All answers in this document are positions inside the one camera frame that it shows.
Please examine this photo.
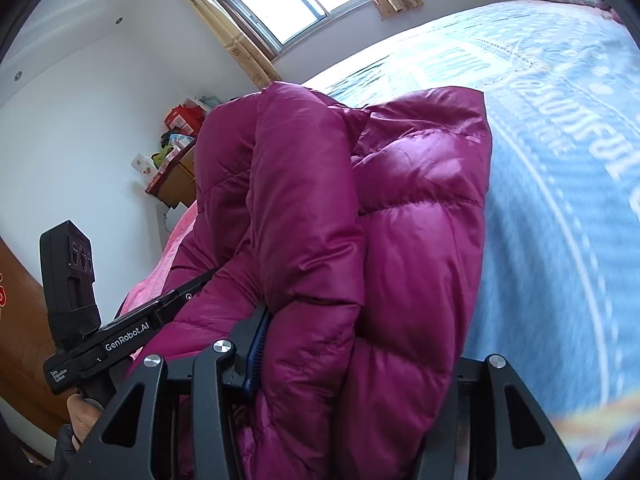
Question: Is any pile of colourful packets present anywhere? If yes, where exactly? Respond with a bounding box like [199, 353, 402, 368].
[152, 132, 196, 171]

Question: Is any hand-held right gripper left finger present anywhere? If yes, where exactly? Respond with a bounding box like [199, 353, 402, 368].
[75, 305, 273, 480]

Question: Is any person's left forearm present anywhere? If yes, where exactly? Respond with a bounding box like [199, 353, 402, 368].
[50, 425, 81, 480]

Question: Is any window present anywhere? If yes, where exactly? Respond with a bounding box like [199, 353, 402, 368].
[187, 0, 373, 61]

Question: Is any person's left hand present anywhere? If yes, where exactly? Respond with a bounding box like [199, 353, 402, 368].
[65, 394, 103, 453]

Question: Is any brown wooden desk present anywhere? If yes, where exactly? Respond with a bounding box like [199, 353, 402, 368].
[145, 137, 198, 211]

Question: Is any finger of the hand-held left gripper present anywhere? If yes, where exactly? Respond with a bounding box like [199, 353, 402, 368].
[165, 267, 221, 321]

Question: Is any pink and blue bedspread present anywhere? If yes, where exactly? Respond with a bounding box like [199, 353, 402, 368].
[117, 0, 640, 480]

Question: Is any magenta down jacket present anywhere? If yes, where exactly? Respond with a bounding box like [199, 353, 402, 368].
[125, 81, 493, 480]

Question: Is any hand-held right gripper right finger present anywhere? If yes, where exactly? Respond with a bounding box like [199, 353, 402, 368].
[412, 354, 583, 480]

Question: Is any red gift box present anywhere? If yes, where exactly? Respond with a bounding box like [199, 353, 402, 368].
[164, 101, 208, 137]

